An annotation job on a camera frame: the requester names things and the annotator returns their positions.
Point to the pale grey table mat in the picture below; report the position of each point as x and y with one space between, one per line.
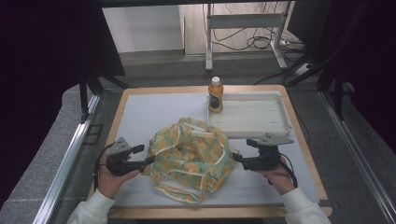
264 189

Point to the white plastic tray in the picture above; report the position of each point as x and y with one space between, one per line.
252 115

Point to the person's left hand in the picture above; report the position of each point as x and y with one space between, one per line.
110 183

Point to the black metal stand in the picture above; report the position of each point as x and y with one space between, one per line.
337 93

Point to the black tripod stand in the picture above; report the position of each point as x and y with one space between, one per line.
84 93

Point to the orange juice bottle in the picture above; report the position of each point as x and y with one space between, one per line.
215 95

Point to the person's right hand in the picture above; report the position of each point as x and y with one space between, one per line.
281 180

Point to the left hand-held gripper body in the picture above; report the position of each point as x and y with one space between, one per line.
120 163

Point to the black corner clip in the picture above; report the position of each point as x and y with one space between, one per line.
325 203

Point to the white power strip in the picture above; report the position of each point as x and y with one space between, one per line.
302 69

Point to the dark curtain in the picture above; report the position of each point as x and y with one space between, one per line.
37 77
367 62

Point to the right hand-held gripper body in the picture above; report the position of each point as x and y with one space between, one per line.
264 161

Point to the aluminium rail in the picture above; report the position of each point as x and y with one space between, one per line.
358 155
65 168

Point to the white metal desk frame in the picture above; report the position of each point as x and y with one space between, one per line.
243 21

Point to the green orange-print cloth bag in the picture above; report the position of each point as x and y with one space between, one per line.
190 155

